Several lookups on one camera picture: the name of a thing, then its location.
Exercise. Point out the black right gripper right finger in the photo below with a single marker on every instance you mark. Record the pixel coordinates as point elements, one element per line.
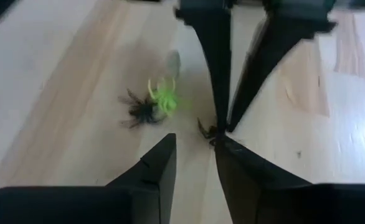
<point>279,205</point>

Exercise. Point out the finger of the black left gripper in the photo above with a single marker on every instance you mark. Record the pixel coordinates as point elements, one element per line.
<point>218,62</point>
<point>263,56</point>

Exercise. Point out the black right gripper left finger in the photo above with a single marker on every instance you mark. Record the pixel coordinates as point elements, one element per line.
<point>76,205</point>

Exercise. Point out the green plastic spider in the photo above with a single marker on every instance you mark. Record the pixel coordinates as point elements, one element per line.
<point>165,99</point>

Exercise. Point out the black plastic spider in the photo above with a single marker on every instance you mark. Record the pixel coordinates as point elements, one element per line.
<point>142,112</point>
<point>208,132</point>

